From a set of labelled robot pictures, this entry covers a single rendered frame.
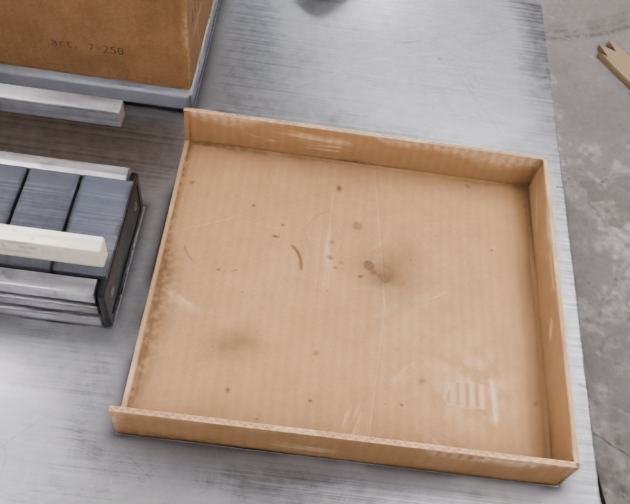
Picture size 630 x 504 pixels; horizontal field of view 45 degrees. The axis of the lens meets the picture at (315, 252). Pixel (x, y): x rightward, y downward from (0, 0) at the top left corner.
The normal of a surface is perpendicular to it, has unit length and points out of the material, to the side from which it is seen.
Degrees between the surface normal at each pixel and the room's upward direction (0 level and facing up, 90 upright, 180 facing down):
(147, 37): 90
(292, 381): 0
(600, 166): 0
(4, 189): 0
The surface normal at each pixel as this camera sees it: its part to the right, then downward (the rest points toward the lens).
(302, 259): 0.11, -0.54
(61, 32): -0.09, 0.83
